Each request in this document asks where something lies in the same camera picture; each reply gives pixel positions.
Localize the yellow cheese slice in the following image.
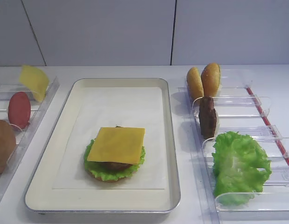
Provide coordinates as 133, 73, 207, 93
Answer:
19, 65, 49, 102
87, 127, 145, 165

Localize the upright meat patty in rack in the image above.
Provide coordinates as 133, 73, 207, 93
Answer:
199, 97, 217, 139

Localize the meat patty on tray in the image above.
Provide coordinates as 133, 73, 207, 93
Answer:
102, 126, 132, 171

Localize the lettuce leaf on tray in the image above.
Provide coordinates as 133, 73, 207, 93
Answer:
83, 139, 145, 177

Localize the lettuce leaf in rack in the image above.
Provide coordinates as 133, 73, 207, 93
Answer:
212, 131, 272, 206

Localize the red tomato slice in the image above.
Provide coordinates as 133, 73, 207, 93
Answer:
8, 91, 31, 129

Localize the white parchment paper sheet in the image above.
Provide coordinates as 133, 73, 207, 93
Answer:
53, 87, 166, 189

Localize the left bun half in rack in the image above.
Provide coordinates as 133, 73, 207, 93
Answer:
186, 67, 204, 100

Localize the bun half in rack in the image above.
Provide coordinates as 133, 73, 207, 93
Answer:
186, 67, 204, 100
201, 63, 221, 97

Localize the right bun half in rack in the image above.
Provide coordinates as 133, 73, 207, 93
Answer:
201, 63, 221, 97

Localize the bottom bun on tray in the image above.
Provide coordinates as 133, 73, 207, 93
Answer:
87, 170, 130, 182

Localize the clear right dispenser rack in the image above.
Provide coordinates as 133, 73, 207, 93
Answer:
179, 70, 289, 224

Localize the clear dispenser rack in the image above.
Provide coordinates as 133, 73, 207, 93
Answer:
0, 77, 59, 202
179, 70, 289, 224

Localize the clear left dispenser rack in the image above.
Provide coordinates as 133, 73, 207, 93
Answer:
0, 77, 59, 202

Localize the metal baking tray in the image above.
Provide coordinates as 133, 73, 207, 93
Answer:
25, 78, 181, 213

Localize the brown bun in left rack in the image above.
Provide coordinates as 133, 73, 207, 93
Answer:
0, 120, 16, 174

